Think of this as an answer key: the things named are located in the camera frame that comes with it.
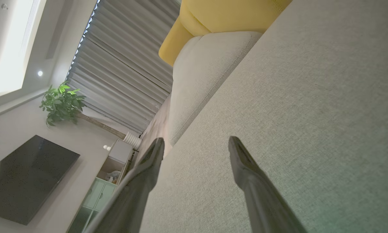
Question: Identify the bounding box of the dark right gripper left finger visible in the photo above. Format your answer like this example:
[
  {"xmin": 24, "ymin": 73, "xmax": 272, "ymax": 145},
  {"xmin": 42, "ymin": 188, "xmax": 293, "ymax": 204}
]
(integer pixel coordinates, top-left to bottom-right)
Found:
[{"xmin": 83, "ymin": 138, "xmax": 165, "ymax": 233}]

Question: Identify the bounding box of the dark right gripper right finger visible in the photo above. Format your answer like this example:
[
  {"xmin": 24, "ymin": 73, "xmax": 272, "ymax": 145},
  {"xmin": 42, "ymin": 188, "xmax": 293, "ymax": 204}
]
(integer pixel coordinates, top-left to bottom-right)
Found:
[{"xmin": 228, "ymin": 136, "xmax": 308, "ymax": 233}]

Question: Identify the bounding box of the crumpled plastic bag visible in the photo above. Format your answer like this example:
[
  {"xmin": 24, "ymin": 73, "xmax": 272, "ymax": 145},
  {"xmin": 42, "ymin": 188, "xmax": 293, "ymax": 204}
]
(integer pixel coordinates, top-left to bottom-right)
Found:
[{"xmin": 105, "ymin": 171, "xmax": 121, "ymax": 184}]

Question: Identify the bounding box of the mint and grey cabinet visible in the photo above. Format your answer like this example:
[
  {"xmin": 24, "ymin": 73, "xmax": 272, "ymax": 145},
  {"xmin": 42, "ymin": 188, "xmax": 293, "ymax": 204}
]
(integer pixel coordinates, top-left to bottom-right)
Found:
[{"xmin": 66, "ymin": 139, "xmax": 139, "ymax": 233}]

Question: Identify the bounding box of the white ribbed plant pot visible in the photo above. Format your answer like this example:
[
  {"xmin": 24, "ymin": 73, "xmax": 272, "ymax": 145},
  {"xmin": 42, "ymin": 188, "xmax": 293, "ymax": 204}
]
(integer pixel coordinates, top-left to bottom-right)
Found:
[{"xmin": 123, "ymin": 132, "xmax": 142, "ymax": 150}]

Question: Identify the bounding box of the black flat television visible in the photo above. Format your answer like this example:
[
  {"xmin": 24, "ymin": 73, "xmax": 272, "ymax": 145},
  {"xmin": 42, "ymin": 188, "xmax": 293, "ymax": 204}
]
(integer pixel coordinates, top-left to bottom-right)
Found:
[{"xmin": 0, "ymin": 135, "xmax": 81, "ymax": 226}]

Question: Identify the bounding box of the green potted tree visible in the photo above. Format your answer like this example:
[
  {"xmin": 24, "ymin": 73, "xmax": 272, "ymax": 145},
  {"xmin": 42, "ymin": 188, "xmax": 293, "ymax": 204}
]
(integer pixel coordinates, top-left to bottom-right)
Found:
[{"xmin": 39, "ymin": 81, "xmax": 127, "ymax": 139}]

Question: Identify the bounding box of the medium grey sofa seat cushion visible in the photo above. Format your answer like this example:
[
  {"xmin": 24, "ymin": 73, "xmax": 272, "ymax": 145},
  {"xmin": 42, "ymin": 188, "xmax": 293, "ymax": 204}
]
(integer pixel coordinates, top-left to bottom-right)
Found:
[{"xmin": 168, "ymin": 31, "xmax": 263, "ymax": 146}]

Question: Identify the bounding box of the grey pleated curtain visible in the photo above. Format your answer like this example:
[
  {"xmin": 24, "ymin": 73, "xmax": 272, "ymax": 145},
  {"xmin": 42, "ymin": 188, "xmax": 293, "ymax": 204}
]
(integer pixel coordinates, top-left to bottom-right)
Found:
[{"xmin": 66, "ymin": 0, "xmax": 181, "ymax": 135}]

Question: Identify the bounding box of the yellow sofa backrest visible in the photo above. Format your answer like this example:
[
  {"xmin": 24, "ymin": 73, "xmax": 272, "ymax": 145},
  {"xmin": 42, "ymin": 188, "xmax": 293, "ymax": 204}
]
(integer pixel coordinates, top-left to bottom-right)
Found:
[{"xmin": 158, "ymin": 0, "xmax": 293, "ymax": 67}]

